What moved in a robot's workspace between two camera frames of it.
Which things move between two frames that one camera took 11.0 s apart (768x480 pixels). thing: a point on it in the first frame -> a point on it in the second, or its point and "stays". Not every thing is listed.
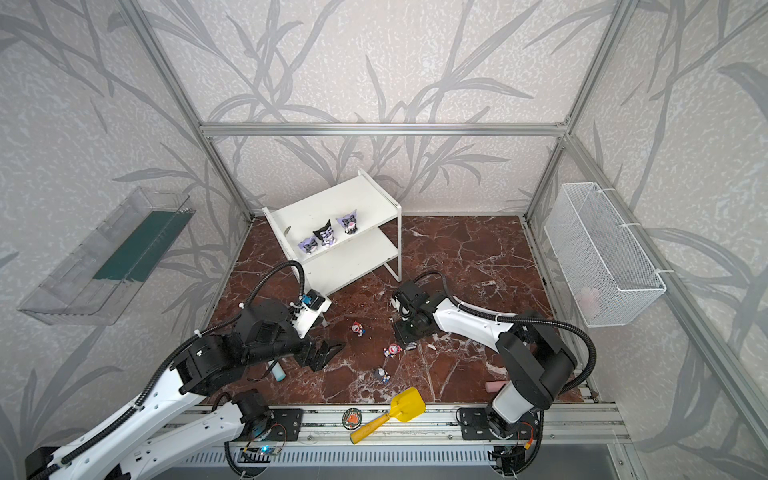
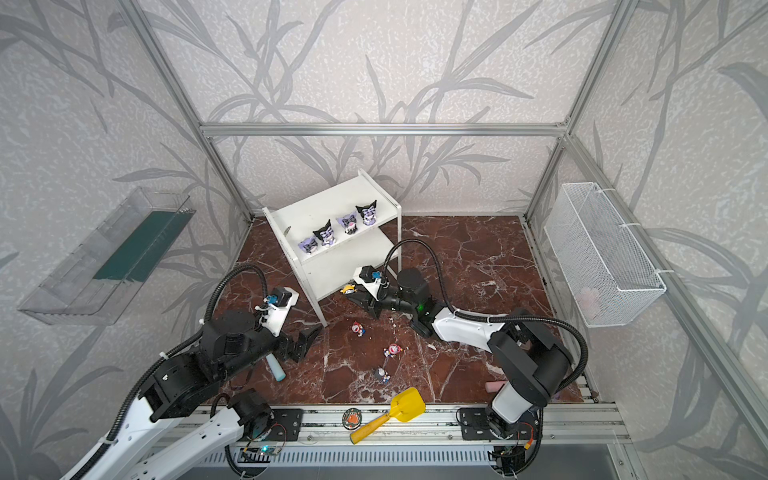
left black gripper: x=309 y=351 -> x=294 y=344
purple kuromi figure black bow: x=308 y=244 stays
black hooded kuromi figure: x=326 y=234 stays
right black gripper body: x=407 y=324 -> x=369 y=295
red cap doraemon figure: x=358 y=329 stays
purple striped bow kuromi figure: x=349 y=222 stays
